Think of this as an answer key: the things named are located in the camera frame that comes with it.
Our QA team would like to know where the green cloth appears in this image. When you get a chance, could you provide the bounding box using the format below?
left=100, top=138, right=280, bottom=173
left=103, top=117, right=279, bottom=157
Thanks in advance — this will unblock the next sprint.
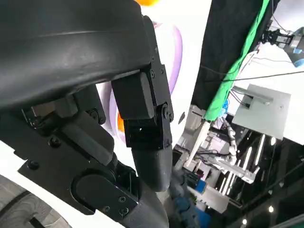
left=203, top=0, right=271, bottom=122

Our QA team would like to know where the thin black cable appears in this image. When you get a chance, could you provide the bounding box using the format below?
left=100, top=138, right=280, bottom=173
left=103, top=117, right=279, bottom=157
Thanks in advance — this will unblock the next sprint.
left=199, top=66, right=304, bottom=83

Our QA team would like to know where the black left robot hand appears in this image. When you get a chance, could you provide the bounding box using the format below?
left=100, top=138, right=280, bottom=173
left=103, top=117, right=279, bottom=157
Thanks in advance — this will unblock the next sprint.
left=0, top=0, right=174, bottom=228

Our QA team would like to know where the orange white toy bread roll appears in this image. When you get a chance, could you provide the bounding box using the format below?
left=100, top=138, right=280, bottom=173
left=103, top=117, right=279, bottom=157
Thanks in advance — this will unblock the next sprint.
left=134, top=0, right=162, bottom=7
left=117, top=112, right=126, bottom=134

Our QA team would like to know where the grey metal box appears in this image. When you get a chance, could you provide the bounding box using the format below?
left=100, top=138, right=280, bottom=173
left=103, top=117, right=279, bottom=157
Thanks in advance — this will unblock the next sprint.
left=231, top=83, right=292, bottom=141

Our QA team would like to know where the blue box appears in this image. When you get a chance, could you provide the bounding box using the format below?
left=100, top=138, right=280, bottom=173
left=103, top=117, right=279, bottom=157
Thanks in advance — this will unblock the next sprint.
left=194, top=180, right=207, bottom=196

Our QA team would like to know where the lilac plate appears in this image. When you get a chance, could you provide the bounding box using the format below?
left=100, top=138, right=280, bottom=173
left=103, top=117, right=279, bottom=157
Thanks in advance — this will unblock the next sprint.
left=96, top=20, right=183, bottom=145

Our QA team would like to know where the black backdrop cloth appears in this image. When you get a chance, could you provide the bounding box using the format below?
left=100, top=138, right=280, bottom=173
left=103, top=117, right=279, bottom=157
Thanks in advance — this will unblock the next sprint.
left=191, top=0, right=274, bottom=112

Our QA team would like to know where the white corrugated hose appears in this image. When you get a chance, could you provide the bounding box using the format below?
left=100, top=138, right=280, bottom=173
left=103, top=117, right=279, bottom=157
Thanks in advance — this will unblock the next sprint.
left=224, top=123, right=238, bottom=164

